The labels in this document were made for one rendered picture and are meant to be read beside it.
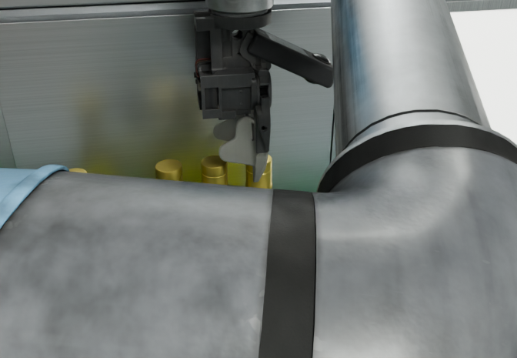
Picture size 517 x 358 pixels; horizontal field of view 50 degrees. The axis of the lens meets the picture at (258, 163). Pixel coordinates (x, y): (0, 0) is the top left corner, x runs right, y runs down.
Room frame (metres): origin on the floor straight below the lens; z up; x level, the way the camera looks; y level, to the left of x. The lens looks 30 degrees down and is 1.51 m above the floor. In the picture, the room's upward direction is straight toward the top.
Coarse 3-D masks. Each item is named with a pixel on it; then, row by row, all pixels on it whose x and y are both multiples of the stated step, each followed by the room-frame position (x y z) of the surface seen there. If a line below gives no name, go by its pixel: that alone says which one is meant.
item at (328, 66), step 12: (264, 36) 0.60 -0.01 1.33; (276, 36) 0.65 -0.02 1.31; (252, 48) 0.60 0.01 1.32; (264, 48) 0.60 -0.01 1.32; (276, 48) 0.60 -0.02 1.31; (288, 48) 0.61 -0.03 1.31; (300, 48) 0.65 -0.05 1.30; (264, 60) 0.60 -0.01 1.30; (276, 60) 0.60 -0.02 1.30; (288, 60) 0.61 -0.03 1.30; (300, 60) 0.61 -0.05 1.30; (312, 60) 0.61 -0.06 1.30; (324, 60) 0.63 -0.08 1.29; (300, 72) 0.61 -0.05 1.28; (312, 72) 0.61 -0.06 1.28; (324, 72) 0.61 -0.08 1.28; (324, 84) 0.61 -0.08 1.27
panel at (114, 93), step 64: (448, 0) 0.80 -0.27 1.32; (512, 0) 0.82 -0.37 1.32; (0, 64) 0.68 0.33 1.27; (64, 64) 0.70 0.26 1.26; (128, 64) 0.71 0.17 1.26; (192, 64) 0.73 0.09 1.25; (64, 128) 0.69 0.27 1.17; (128, 128) 0.71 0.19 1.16; (192, 128) 0.73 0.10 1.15; (320, 128) 0.76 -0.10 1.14
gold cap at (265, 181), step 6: (270, 156) 0.63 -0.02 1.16; (270, 162) 0.61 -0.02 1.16; (246, 168) 0.62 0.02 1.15; (252, 168) 0.61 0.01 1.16; (270, 168) 0.61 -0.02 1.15; (246, 174) 0.62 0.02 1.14; (252, 174) 0.61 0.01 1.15; (264, 174) 0.61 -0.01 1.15; (270, 174) 0.61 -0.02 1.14; (246, 180) 0.62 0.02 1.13; (252, 180) 0.61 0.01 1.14; (264, 180) 0.61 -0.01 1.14; (270, 180) 0.61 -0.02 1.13; (246, 186) 0.62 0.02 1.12; (252, 186) 0.61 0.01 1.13; (258, 186) 0.61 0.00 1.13; (264, 186) 0.61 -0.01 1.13; (270, 186) 0.61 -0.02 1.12
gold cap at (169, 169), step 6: (162, 162) 0.61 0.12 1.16; (168, 162) 0.61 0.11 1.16; (174, 162) 0.61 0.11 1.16; (180, 162) 0.61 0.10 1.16; (156, 168) 0.60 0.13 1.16; (162, 168) 0.60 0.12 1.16; (168, 168) 0.60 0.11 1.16; (174, 168) 0.60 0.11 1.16; (180, 168) 0.60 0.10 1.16; (156, 174) 0.60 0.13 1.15; (162, 174) 0.59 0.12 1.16; (168, 174) 0.59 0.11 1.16; (174, 174) 0.59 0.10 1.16; (180, 174) 0.60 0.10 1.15; (174, 180) 0.59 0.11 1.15; (180, 180) 0.60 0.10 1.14
